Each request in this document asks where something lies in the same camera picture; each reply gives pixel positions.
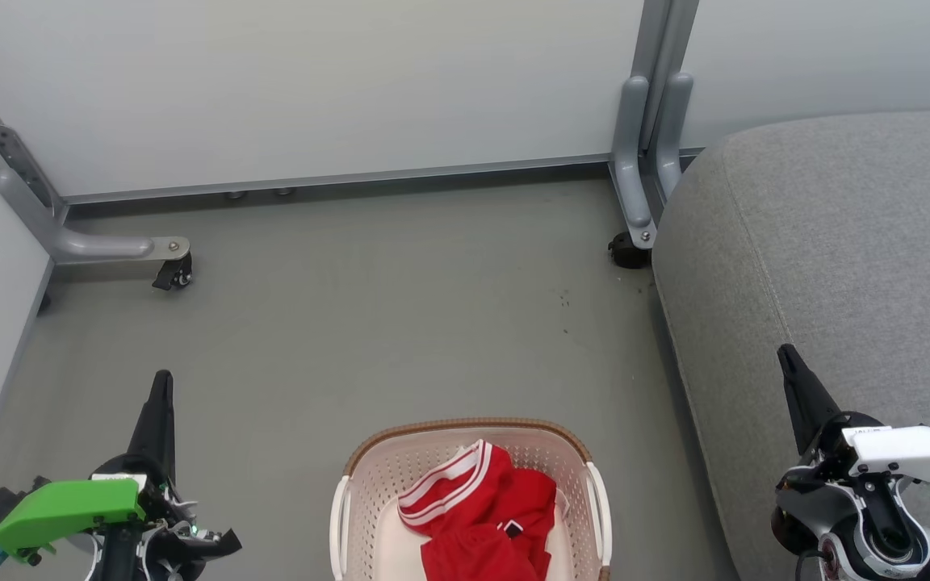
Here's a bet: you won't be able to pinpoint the grey fabric sofa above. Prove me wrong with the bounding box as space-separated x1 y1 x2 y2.
651 109 930 581

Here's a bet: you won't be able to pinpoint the grey curved partition leg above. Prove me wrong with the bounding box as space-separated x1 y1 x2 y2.
0 44 191 267

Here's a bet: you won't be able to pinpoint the grey double partition post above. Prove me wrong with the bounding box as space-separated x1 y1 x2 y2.
608 0 702 250

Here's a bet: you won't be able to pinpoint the black caster wheel with lever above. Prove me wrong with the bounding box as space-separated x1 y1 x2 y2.
152 253 194 292

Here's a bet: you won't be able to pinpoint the black round caster wheel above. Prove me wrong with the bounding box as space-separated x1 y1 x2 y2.
608 232 652 270

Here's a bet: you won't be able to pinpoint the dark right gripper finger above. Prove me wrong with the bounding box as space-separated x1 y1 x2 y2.
777 344 842 454

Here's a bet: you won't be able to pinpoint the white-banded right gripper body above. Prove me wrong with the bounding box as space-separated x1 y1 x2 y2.
796 412 930 487

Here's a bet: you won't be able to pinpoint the beige perforated plastic laundry basket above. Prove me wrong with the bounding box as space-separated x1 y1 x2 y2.
329 417 613 581

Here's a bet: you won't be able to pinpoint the grey partition bottom rail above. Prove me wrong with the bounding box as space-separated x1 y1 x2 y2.
61 153 613 204

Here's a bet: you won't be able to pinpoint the red shorts with white trim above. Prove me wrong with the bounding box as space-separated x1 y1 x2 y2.
397 440 559 540

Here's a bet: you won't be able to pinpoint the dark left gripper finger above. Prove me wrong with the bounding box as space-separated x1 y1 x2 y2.
127 370 178 485

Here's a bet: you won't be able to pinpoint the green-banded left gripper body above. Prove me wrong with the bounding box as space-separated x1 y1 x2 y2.
0 454 241 564

